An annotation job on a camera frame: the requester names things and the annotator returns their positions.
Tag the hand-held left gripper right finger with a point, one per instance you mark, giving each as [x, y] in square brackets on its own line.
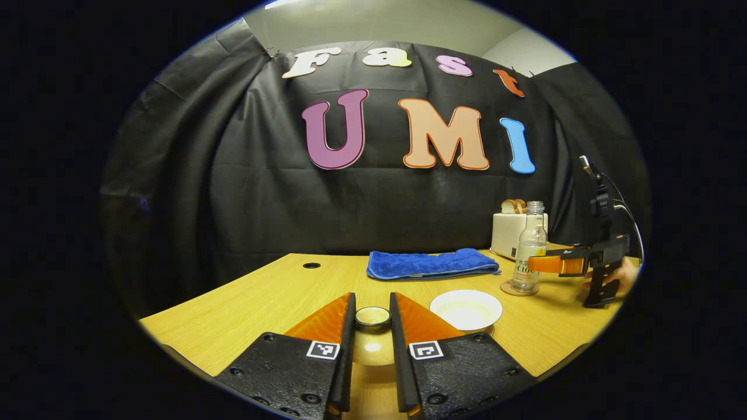
[397, 350]

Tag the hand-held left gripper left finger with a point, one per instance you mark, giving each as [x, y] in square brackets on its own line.
[348, 350]

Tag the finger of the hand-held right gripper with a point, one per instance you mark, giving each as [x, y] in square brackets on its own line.
[563, 265]
[569, 250]

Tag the clear glass water bottle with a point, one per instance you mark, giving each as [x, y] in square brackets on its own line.
[528, 245]

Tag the round cork coaster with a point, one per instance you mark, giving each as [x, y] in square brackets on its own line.
[508, 290]

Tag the cream ceramic teacup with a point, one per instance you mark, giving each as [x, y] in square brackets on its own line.
[467, 309]

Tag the toast bread slice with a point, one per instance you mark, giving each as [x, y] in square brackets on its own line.
[508, 206]
[521, 205]

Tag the white toaster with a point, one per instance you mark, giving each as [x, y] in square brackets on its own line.
[503, 233]

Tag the blue towel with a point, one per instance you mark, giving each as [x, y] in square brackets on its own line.
[432, 263]

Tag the black backdrop cloth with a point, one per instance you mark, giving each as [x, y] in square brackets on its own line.
[233, 204]

